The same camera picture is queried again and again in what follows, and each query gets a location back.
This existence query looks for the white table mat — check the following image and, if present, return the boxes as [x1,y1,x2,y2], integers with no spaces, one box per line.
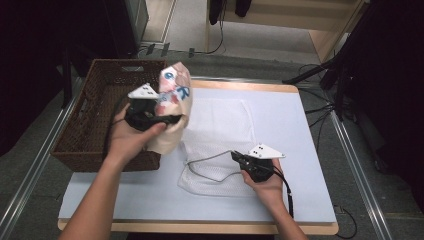
[58,87,338,224]

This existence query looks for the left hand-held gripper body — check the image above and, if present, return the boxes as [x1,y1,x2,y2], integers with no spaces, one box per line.
[124,83,161,132]

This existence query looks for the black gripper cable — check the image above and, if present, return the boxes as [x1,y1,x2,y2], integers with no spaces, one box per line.
[272,165,295,220]
[103,96,132,158]

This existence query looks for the dark curtain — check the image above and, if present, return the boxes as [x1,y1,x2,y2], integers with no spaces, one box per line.
[346,0,424,214]
[0,0,111,158]

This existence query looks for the black floor cables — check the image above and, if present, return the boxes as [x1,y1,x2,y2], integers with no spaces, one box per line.
[297,63,336,156]

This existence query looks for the person's right hand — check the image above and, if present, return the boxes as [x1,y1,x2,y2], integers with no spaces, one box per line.
[240,158,285,210]

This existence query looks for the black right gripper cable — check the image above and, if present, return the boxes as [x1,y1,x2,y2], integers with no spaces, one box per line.
[272,165,295,220]

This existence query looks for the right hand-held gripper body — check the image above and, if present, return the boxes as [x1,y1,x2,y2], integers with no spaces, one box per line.
[239,143,286,184]

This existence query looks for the white mesh laundry bag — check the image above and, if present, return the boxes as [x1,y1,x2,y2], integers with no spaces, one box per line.
[177,97,259,198]

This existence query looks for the person's left hand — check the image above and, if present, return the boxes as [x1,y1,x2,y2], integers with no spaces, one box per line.
[106,103,168,166]

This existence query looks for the thin black floor cable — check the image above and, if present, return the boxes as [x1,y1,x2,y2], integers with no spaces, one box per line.
[334,205,358,240]

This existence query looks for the dark hanging cloth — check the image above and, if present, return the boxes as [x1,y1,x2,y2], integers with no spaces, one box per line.
[234,0,253,18]
[208,0,224,26]

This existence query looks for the black tripod stand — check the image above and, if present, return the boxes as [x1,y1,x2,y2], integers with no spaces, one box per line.
[281,19,354,122]

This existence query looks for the black stand leg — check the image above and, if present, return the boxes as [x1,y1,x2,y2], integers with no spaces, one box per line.
[61,49,74,110]

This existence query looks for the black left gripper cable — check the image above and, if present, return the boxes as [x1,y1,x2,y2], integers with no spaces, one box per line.
[103,96,132,158]

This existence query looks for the beige wooden furniture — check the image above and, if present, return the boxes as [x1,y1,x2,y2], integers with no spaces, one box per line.
[205,0,371,63]

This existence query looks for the black hanging cable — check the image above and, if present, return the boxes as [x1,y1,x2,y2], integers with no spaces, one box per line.
[194,0,226,56]

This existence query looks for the metal frame rail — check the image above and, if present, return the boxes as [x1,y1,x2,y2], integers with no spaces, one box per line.
[329,109,394,240]
[0,78,84,232]

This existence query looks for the cream printed garment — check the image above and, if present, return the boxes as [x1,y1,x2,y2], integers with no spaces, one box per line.
[146,61,194,156]

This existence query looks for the brown wicker basket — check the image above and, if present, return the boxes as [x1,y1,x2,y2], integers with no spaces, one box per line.
[49,58,168,173]

